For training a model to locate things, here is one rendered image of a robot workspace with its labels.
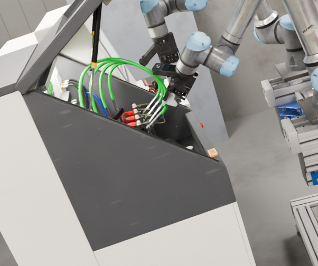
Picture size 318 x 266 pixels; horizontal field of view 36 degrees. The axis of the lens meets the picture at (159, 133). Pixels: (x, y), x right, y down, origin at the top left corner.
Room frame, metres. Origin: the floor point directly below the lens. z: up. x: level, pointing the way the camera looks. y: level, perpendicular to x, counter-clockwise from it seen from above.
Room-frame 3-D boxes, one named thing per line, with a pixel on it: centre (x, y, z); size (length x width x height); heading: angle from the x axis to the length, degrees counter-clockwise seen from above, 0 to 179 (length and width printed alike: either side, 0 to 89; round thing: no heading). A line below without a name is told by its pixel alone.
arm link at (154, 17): (1.96, -0.13, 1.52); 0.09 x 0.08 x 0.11; 120
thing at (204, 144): (1.97, -0.17, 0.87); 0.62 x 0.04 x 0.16; 0
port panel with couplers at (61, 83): (2.21, 0.33, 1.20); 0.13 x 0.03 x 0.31; 0
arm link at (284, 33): (2.15, -0.72, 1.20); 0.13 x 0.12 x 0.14; 30
